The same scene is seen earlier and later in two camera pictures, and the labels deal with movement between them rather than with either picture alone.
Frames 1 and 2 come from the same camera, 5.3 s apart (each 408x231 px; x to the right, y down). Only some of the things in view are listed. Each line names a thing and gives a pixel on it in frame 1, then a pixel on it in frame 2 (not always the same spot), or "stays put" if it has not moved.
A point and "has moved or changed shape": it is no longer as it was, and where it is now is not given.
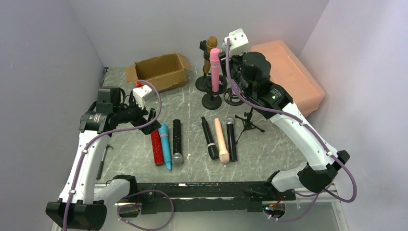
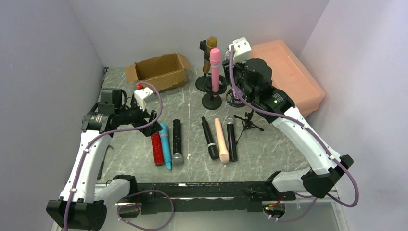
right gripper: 230,63 stays put
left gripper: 146,120 stays put
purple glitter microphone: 224,46 has moved or changed shape
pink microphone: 214,57 stays put
